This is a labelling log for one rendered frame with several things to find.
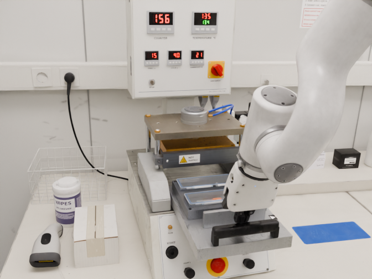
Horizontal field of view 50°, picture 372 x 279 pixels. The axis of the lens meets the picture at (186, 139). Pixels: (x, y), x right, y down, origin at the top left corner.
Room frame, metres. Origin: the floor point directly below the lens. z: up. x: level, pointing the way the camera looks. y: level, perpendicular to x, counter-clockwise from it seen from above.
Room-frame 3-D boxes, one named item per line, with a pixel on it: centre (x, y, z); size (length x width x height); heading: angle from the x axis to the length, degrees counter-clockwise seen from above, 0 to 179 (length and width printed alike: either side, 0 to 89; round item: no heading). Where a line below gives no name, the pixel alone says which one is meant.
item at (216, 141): (1.14, -0.03, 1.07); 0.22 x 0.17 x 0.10; 105
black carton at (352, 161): (1.56, -0.68, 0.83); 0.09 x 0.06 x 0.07; 100
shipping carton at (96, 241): (1.01, 0.26, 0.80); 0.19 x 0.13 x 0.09; 10
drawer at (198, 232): (0.87, -0.10, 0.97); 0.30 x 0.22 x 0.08; 15
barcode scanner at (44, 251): (0.98, 0.39, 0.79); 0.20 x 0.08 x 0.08; 10
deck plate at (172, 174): (1.17, -0.01, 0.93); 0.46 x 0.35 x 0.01; 15
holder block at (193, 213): (0.92, -0.08, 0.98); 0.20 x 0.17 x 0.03; 105
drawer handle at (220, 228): (0.74, -0.13, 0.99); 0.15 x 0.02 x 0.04; 105
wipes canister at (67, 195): (1.15, 0.38, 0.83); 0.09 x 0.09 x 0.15
